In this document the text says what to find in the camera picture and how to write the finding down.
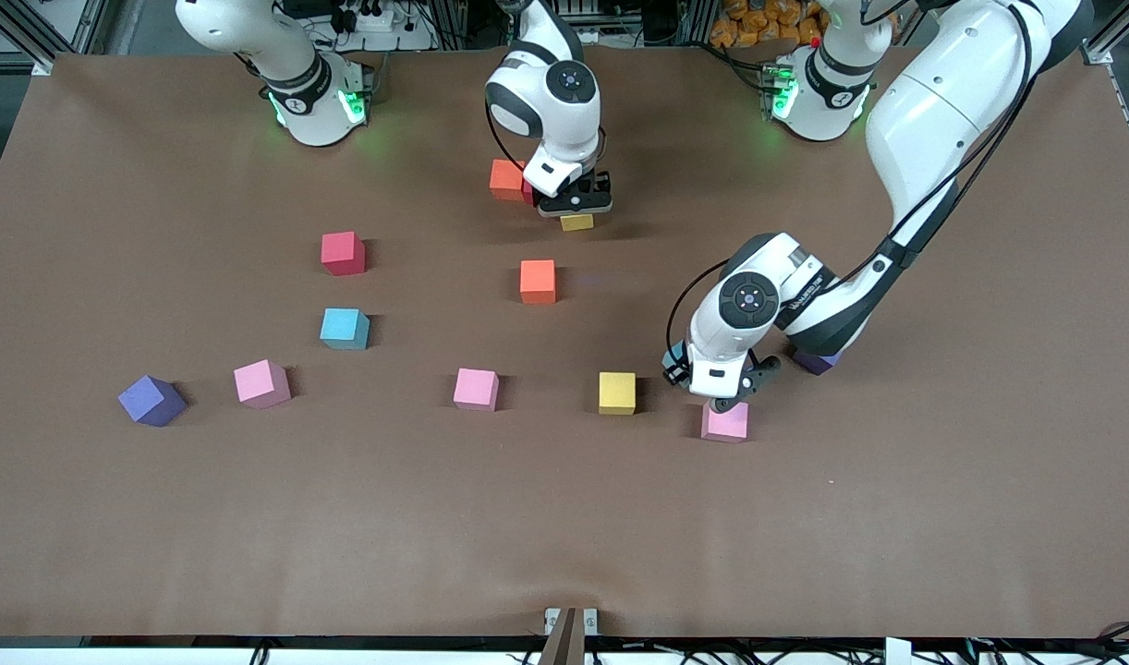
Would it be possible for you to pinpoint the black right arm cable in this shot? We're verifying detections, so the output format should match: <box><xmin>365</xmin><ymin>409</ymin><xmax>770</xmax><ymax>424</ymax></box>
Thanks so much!
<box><xmin>484</xmin><ymin>106</ymin><xmax>528</xmax><ymax>176</ymax></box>

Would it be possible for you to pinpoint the brown paper table cover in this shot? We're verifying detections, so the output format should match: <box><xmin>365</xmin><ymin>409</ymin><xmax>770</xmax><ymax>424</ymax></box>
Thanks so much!
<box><xmin>0</xmin><ymin>44</ymin><xmax>1129</xmax><ymax>640</ymax></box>

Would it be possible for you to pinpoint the aluminium frame profile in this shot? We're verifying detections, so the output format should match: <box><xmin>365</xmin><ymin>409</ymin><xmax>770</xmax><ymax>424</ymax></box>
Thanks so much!
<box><xmin>0</xmin><ymin>0</ymin><xmax>57</xmax><ymax>77</ymax></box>
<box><xmin>1082</xmin><ymin>0</ymin><xmax>1129</xmax><ymax>66</ymax></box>

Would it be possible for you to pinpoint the orange foam cube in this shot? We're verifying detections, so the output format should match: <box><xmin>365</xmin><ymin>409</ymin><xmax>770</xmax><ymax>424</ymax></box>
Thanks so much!
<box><xmin>519</xmin><ymin>260</ymin><xmax>557</xmax><ymax>305</ymax></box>
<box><xmin>489</xmin><ymin>159</ymin><xmax>528</xmax><ymax>202</ymax></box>

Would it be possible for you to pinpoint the brown vertical bar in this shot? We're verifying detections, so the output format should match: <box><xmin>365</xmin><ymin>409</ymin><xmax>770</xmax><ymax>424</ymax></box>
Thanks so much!
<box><xmin>538</xmin><ymin>607</ymin><xmax>588</xmax><ymax>665</ymax></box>

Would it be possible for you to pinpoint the pink foam cube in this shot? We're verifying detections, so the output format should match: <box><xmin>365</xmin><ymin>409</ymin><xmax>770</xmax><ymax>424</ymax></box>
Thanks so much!
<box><xmin>233</xmin><ymin>359</ymin><xmax>292</xmax><ymax>409</ymax></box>
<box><xmin>453</xmin><ymin>368</ymin><xmax>500</xmax><ymax>412</ymax></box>
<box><xmin>700</xmin><ymin>399</ymin><xmax>749</xmax><ymax>444</ymax></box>

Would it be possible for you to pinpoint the pile of orange bags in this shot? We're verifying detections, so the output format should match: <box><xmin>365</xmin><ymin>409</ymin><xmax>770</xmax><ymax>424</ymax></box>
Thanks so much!
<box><xmin>710</xmin><ymin>0</ymin><xmax>829</xmax><ymax>49</ymax></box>

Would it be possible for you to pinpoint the silver metal bracket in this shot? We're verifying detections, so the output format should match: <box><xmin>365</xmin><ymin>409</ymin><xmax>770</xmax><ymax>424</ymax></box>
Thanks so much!
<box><xmin>544</xmin><ymin>607</ymin><xmax>600</xmax><ymax>636</ymax></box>

